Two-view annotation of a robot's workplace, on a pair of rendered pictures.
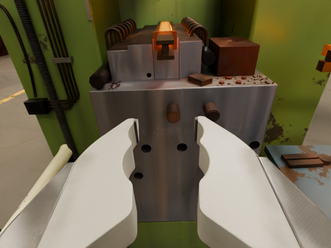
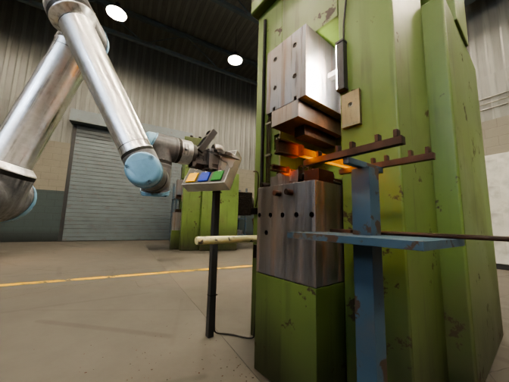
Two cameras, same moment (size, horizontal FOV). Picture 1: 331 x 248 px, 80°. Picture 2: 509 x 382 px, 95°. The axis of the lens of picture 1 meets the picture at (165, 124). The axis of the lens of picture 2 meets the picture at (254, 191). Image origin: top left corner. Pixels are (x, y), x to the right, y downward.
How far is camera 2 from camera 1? 0.99 m
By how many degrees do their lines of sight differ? 61
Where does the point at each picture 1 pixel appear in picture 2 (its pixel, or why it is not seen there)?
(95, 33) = not seen: hidden behind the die
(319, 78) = (395, 195)
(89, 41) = not seen: hidden behind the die
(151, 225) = (267, 278)
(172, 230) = (277, 288)
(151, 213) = (268, 266)
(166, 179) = (276, 236)
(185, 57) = (292, 176)
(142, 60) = (279, 179)
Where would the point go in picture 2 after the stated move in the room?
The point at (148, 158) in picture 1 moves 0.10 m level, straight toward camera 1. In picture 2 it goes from (270, 220) to (257, 220)
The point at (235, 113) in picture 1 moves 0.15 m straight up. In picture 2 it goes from (301, 195) to (301, 162)
